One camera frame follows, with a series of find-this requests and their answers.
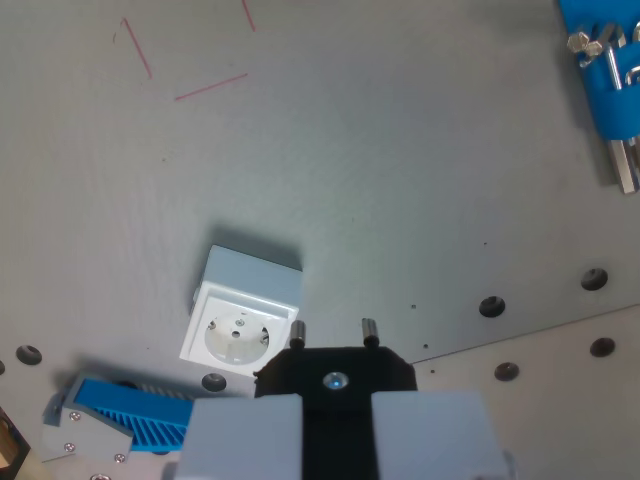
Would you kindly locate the medium silver hex key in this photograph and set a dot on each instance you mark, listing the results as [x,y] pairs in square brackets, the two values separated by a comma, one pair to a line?
[607,33]
[620,36]

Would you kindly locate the small silver hex key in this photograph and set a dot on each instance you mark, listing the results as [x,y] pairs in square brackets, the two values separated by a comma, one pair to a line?
[579,41]
[593,50]

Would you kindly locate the white wall socket box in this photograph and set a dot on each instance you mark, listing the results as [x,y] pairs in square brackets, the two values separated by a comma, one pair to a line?
[240,310]

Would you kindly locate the blue hex key holder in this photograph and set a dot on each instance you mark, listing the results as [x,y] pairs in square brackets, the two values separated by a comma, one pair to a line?
[607,107]

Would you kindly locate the black countersunk table screw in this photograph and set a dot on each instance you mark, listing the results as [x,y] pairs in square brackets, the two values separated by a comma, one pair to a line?
[213,382]
[602,347]
[492,306]
[594,278]
[29,354]

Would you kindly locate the grey bracket with screws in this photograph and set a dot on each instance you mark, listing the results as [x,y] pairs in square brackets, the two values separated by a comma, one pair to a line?
[80,432]

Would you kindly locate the black two-pin power plug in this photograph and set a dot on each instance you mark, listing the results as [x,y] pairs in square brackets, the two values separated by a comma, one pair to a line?
[295,372]

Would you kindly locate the brown wooden block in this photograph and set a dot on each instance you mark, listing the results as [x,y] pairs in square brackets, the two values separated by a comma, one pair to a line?
[12,445]

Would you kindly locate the blue ribbed plastic part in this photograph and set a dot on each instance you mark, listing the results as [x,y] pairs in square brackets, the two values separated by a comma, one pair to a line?
[150,420]

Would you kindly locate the long silver hex key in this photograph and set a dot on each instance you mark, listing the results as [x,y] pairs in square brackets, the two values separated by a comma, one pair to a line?
[625,170]

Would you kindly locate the bent silver hex key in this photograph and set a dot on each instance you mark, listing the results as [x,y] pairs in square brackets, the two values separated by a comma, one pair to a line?
[634,75]

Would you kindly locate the silver pan head screw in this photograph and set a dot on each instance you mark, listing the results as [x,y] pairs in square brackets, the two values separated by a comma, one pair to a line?
[102,475]

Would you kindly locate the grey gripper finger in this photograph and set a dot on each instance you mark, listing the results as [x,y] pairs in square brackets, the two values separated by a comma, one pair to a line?
[430,440]
[240,440]

